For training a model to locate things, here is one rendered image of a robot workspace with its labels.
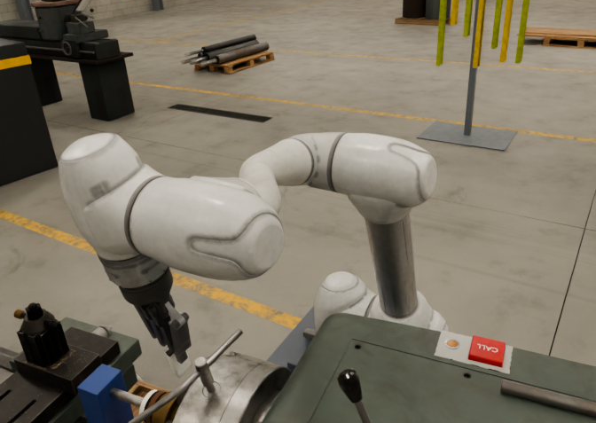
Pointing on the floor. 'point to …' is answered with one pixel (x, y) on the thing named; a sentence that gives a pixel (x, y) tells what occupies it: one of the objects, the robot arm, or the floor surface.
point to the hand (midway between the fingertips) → (177, 356)
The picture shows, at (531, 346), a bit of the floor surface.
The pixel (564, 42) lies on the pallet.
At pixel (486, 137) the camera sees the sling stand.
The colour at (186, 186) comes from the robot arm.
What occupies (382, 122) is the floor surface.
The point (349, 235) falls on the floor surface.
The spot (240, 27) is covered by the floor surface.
